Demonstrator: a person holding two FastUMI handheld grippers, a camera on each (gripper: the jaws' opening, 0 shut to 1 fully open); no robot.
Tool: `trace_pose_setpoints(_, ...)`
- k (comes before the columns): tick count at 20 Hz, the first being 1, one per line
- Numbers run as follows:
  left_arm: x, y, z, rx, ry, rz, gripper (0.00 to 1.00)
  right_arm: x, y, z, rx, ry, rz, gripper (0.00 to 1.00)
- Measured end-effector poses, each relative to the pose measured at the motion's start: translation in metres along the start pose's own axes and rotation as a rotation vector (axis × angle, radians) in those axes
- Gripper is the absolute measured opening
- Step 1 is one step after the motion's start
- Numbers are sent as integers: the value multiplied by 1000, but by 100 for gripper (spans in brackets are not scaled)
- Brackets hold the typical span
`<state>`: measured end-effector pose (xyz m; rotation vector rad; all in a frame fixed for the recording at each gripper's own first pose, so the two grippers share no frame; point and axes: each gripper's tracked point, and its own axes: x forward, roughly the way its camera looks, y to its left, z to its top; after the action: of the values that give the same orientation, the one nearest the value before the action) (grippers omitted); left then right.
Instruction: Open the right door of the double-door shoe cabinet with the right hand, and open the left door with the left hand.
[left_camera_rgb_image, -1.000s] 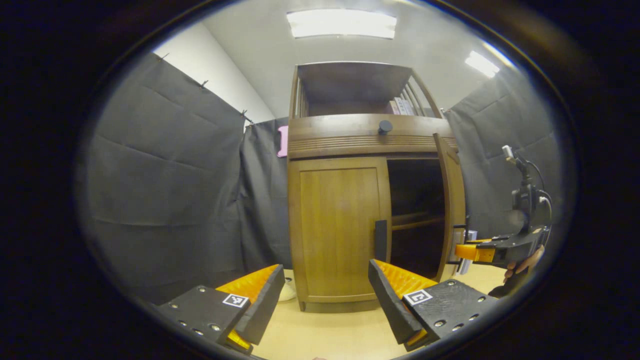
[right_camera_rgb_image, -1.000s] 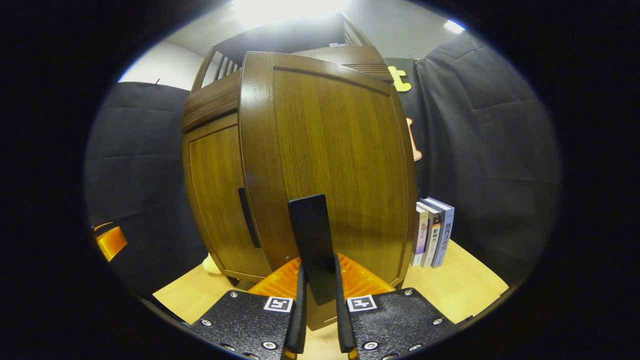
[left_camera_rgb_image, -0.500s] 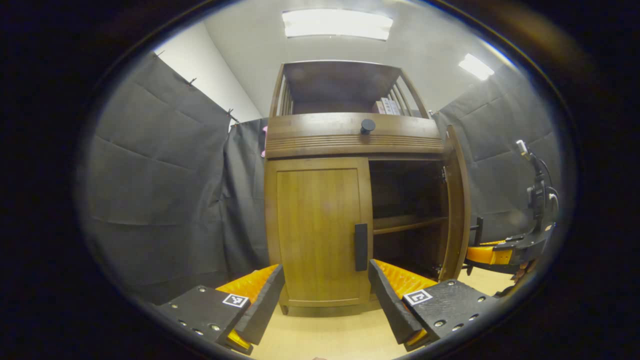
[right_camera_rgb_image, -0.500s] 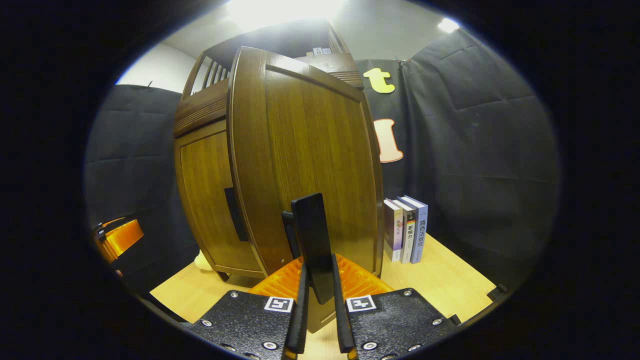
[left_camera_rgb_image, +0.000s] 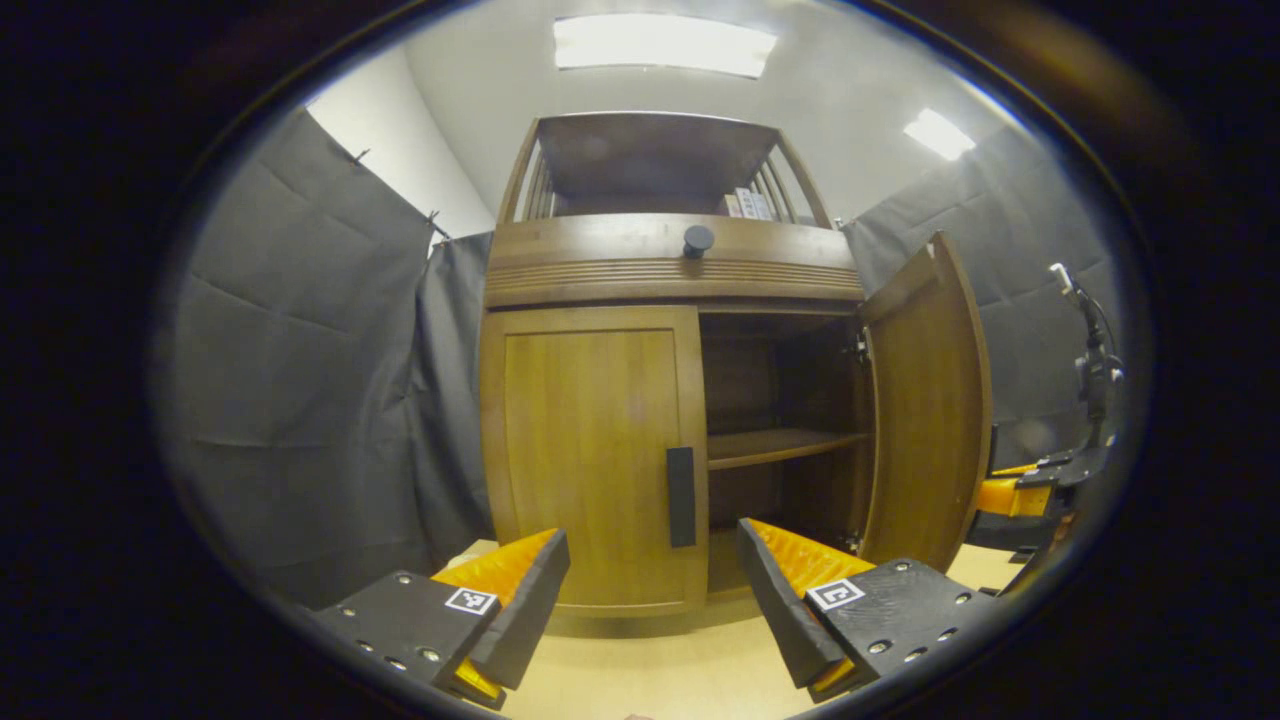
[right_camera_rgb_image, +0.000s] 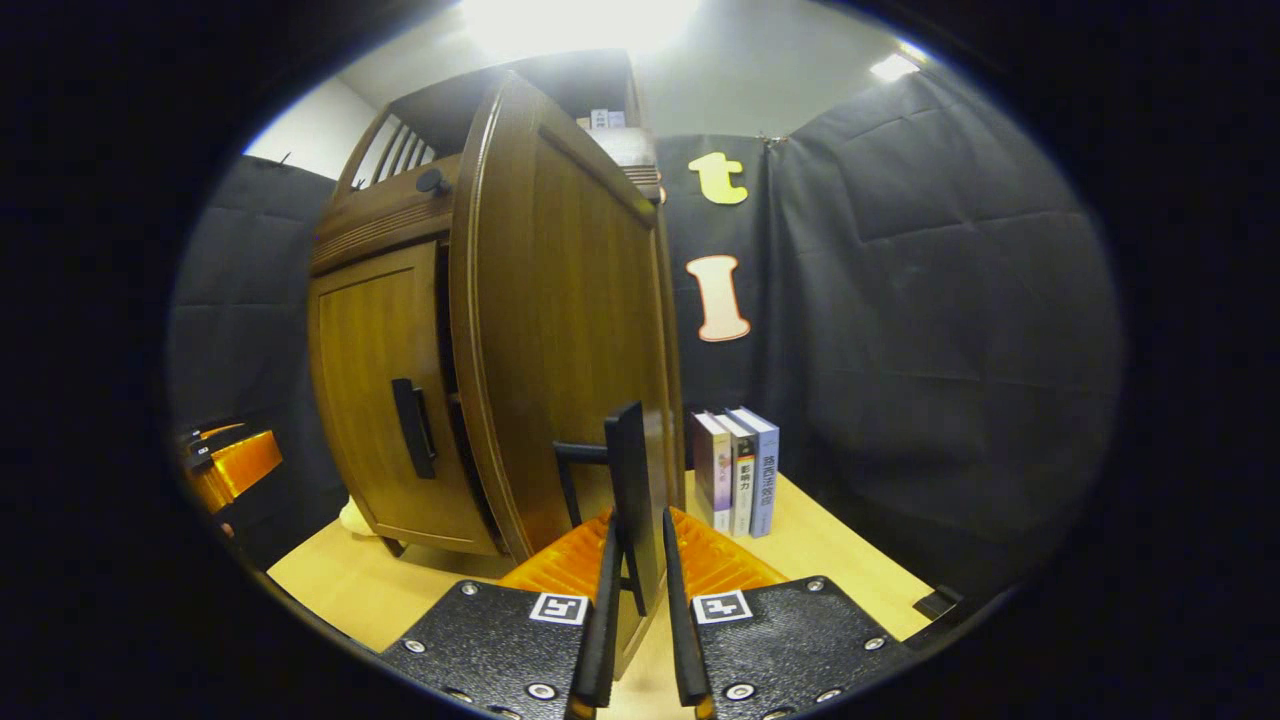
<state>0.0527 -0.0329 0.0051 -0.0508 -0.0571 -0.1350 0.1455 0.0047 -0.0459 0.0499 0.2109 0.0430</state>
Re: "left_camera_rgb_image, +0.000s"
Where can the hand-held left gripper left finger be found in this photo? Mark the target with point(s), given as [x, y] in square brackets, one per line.
[530, 610]

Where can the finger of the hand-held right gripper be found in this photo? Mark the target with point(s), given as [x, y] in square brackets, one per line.
[1050, 461]
[1005, 497]

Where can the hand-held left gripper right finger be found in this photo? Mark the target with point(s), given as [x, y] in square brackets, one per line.
[775, 610]

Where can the wooden shoe cabinet door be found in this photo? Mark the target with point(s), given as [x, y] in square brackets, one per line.
[590, 450]
[925, 420]

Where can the wooden double-door shoe cabinet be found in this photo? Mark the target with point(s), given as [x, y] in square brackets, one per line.
[600, 265]

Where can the wooden cabinet shelf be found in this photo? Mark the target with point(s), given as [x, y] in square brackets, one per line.
[770, 447]

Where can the small ceiling light panel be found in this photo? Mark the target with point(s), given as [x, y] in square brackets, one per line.
[938, 134]

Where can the black round knob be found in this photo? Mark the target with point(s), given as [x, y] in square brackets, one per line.
[698, 241]

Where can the large ceiling light panel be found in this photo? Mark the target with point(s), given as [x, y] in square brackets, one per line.
[665, 45]

